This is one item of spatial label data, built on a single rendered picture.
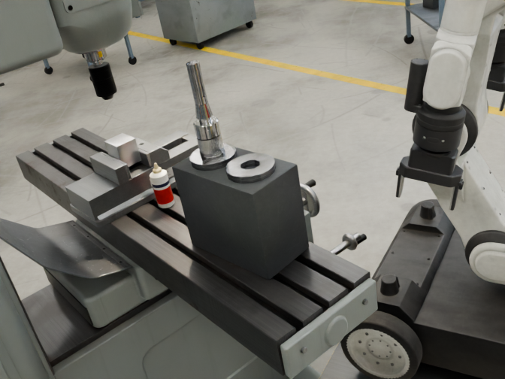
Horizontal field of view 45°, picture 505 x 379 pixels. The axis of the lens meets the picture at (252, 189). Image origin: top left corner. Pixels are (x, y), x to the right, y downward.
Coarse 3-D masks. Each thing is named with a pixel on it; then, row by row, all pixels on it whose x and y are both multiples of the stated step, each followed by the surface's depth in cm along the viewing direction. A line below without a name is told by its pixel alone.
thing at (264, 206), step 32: (192, 160) 113; (224, 160) 111; (256, 160) 109; (192, 192) 115; (224, 192) 107; (256, 192) 102; (288, 192) 108; (192, 224) 120; (224, 224) 112; (256, 224) 105; (288, 224) 110; (224, 256) 118; (256, 256) 110; (288, 256) 113
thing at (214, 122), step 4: (212, 116) 113; (196, 120) 112; (212, 120) 111; (216, 120) 111; (196, 124) 110; (200, 124) 110; (204, 124) 110; (208, 124) 110; (212, 124) 110; (216, 124) 110; (196, 128) 110; (200, 128) 110; (204, 128) 109; (208, 128) 110; (212, 128) 110
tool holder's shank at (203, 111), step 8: (192, 64) 105; (192, 72) 105; (200, 72) 106; (192, 80) 106; (200, 80) 107; (192, 88) 107; (200, 88) 107; (200, 96) 108; (200, 104) 108; (208, 104) 109; (200, 112) 109; (208, 112) 109; (200, 120) 110; (208, 120) 110
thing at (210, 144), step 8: (216, 128) 111; (200, 136) 111; (208, 136) 110; (216, 136) 111; (200, 144) 112; (208, 144) 111; (216, 144) 112; (200, 152) 113; (208, 152) 112; (216, 152) 112; (224, 152) 114
